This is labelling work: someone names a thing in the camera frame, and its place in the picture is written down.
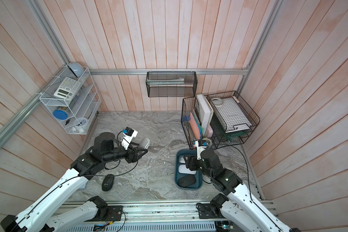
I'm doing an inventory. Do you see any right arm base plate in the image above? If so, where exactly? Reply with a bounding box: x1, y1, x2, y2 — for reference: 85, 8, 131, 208
196, 203, 221, 219

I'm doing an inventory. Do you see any white thick book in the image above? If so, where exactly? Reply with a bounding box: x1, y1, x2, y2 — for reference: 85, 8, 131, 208
194, 94, 214, 137

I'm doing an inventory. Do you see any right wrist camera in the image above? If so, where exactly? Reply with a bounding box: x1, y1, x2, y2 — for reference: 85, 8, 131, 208
193, 139, 207, 160

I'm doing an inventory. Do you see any teal plastic storage tray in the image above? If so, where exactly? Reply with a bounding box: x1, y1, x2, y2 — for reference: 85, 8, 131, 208
175, 149, 203, 190

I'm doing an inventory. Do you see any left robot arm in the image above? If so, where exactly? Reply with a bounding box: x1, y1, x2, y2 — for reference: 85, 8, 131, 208
1, 128, 150, 232

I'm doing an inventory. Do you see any black wire file rack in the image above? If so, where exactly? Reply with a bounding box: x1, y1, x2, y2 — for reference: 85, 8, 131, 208
181, 96, 216, 150

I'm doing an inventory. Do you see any black wire paper tray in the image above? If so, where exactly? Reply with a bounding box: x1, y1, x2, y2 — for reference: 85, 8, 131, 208
206, 91, 260, 148

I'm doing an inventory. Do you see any silver mouse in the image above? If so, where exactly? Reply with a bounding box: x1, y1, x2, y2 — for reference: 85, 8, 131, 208
178, 156, 186, 164
138, 137, 150, 149

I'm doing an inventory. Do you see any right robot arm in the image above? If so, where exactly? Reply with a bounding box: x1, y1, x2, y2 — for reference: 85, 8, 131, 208
184, 148, 300, 232

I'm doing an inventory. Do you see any white grid notepad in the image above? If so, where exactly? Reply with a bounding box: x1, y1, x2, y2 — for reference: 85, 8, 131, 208
211, 97, 252, 133

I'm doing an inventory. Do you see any tape roll by rack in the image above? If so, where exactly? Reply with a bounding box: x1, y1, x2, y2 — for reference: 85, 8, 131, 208
202, 138, 212, 148

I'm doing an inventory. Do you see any white desk calculator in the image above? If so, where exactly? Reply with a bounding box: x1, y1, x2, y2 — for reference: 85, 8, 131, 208
53, 77, 81, 102

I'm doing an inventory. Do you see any white computer mouse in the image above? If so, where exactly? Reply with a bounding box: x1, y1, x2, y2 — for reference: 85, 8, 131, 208
178, 165, 197, 175

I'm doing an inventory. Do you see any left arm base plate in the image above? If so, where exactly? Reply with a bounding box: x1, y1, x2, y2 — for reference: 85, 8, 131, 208
94, 206, 123, 222

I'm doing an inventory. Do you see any blue lid pencil jar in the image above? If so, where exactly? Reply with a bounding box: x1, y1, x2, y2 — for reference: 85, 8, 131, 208
52, 107, 68, 120

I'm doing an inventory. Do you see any pink folder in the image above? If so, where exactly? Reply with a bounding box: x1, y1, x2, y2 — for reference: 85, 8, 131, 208
189, 113, 202, 140

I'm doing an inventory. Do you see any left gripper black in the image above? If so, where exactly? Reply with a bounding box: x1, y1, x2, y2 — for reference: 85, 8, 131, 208
103, 142, 148, 163

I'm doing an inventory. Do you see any black mouse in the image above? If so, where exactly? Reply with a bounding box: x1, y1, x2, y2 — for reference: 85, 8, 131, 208
177, 175, 196, 188
101, 174, 115, 191

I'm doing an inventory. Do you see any white wire wall shelf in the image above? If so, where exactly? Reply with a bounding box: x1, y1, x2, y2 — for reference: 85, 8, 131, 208
40, 66, 102, 135

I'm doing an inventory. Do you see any black mesh wall basket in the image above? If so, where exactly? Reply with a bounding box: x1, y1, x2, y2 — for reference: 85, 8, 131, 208
146, 72, 198, 98

